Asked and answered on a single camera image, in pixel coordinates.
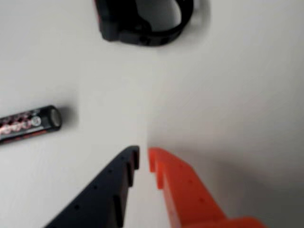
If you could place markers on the navy gripper finger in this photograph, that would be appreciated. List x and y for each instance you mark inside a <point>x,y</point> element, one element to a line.
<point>102,194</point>

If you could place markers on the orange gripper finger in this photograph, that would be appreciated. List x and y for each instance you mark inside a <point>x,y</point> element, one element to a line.
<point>187,197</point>

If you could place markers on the black AAA battery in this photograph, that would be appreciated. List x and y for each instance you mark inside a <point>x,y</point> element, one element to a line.
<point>26,124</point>

